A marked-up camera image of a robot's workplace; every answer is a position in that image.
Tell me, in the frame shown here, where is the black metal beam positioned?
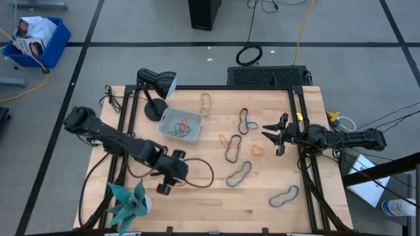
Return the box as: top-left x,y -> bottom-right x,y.
341,152 -> 420,187

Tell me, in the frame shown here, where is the yellow extension cable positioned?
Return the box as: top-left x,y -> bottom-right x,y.
293,0 -> 316,66

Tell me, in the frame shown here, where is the black coiled cable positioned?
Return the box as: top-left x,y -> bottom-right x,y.
235,0 -> 264,67

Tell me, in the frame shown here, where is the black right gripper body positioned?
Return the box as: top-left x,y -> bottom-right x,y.
276,113 -> 301,157

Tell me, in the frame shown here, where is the white paper sheet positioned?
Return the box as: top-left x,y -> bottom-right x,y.
346,153 -> 391,208

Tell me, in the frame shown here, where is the yellow floor cable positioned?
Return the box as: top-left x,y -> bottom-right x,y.
0,28 -> 50,104

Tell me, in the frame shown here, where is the grey metal furniture foot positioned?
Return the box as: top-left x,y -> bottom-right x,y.
0,77 -> 27,88
9,0 -> 68,10

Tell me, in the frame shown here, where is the black computer tower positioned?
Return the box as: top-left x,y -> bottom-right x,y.
188,0 -> 222,31

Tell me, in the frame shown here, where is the green rubber band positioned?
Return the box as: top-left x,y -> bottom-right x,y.
167,126 -> 192,138

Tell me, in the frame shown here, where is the white paper packaging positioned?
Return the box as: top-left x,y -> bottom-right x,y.
31,18 -> 58,49

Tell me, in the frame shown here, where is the white plastic bottle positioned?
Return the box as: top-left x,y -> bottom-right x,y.
381,198 -> 417,218

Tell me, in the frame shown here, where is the black perforated computer case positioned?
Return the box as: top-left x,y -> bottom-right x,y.
226,65 -> 313,88

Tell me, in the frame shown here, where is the white plant pot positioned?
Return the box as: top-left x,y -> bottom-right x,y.
143,193 -> 153,213

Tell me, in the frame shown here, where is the black rubber band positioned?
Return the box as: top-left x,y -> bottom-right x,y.
224,134 -> 243,164
238,108 -> 250,136

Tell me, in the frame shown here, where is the black floor cable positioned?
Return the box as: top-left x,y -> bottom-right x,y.
380,110 -> 420,132
356,101 -> 420,130

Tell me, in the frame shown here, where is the tan rubber band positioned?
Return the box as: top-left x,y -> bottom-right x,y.
199,92 -> 213,117

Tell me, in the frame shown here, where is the white plastic bin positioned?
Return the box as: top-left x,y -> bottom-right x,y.
158,107 -> 203,144

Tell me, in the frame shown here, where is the teal artificial plant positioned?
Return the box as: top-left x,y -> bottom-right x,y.
106,179 -> 152,236

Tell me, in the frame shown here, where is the black aluminium table frame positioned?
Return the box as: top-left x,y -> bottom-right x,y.
78,84 -> 354,232

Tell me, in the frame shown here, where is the white printed cardboard box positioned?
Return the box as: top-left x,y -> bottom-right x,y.
12,36 -> 45,56
15,16 -> 43,37

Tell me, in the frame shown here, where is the black power cable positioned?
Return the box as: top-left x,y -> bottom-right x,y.
77,152 -> 111,229

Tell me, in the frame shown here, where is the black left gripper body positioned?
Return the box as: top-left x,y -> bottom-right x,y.
152,149 -> 186,195

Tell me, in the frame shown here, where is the white cable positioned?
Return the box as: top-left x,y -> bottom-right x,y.
337,116 -> 358,132

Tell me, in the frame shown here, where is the black lamp cord bundle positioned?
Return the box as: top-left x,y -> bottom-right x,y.
99,84 -> 123,114

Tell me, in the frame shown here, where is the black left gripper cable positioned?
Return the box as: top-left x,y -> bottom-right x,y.
126,157 -> 215,189

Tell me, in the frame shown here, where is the blue plastic crate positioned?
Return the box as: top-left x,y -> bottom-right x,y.
2,16 -> 72,69

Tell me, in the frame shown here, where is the black desk lamp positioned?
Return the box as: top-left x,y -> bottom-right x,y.
136,68 -> 178,122

